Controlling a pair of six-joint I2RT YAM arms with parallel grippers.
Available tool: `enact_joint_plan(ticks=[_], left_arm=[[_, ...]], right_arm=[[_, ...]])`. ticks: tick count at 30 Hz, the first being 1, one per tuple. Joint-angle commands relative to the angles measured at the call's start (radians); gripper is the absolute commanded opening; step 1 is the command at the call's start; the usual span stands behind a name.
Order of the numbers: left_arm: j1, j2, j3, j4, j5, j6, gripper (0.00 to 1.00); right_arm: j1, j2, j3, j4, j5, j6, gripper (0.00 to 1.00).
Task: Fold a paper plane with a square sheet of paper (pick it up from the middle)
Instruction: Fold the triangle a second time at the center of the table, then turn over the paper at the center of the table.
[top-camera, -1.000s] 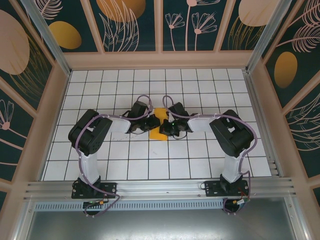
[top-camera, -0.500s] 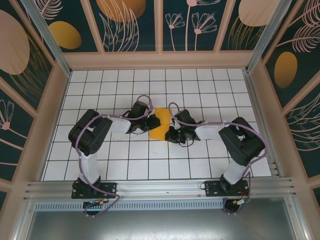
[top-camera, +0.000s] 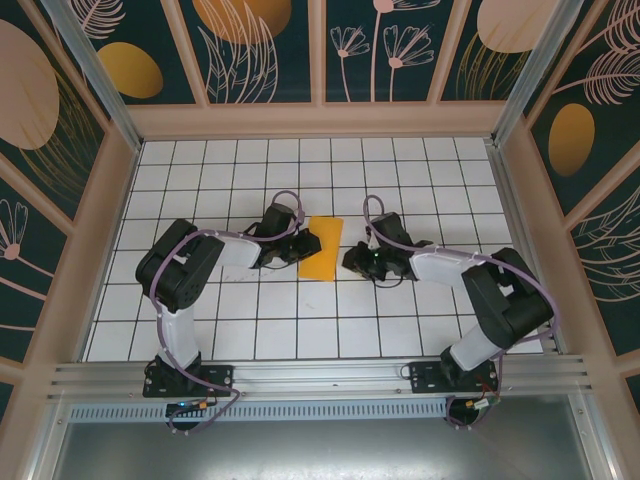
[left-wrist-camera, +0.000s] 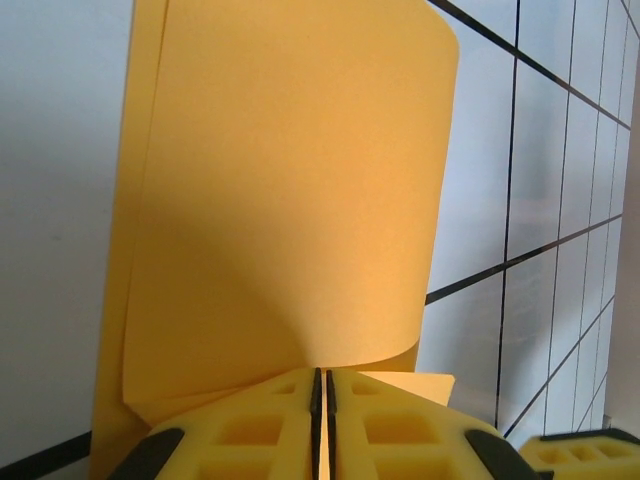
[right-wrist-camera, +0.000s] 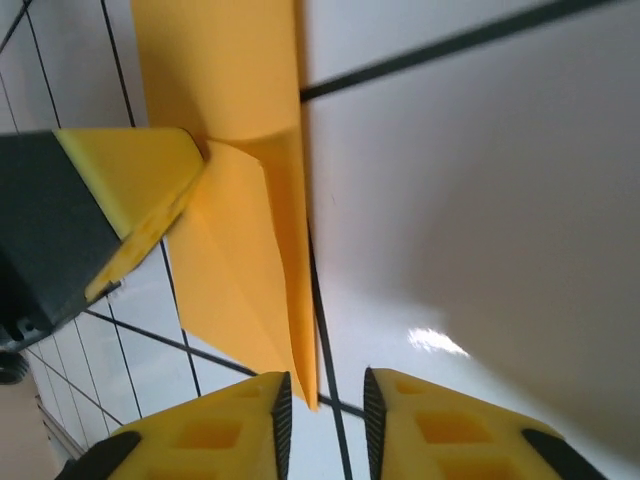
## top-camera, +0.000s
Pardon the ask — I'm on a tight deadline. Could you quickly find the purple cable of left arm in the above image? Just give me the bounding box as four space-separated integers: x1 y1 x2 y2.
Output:
149 189 307 436

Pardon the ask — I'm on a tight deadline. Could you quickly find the aluminium side rail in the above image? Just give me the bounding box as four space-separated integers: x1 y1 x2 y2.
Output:
485 142 569 357

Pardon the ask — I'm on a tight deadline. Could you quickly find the orange paper sheet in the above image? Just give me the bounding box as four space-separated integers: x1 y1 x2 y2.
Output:
296 215 345 283

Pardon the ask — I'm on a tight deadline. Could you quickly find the aluminium corner post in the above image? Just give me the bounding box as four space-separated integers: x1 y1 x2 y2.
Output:
39 0 145 154
491 0 585 147

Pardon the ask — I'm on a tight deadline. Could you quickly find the aluminium mounting rail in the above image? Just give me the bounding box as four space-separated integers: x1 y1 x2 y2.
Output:
47 355 597 404

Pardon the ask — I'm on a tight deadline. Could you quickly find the small controller board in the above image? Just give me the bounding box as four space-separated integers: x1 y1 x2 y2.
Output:
462 392 501 414
166 398 217 417

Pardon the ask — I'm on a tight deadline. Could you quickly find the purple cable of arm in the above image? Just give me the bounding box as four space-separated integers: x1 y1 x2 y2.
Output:
362 193 559 432
149 189 307 436

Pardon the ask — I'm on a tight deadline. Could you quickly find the slotted aluminium cable duct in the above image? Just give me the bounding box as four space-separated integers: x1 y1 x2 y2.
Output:
67 403 451 422

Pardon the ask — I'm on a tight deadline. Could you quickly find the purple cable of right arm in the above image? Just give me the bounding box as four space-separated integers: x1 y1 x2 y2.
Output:
362 193 559 432

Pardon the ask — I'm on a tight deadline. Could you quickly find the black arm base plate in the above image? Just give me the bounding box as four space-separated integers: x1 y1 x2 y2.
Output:
143 363 236 399
408 359 500 396

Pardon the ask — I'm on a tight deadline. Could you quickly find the grey metal sheet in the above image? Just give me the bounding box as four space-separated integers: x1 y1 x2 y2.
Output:
49 420 596 480

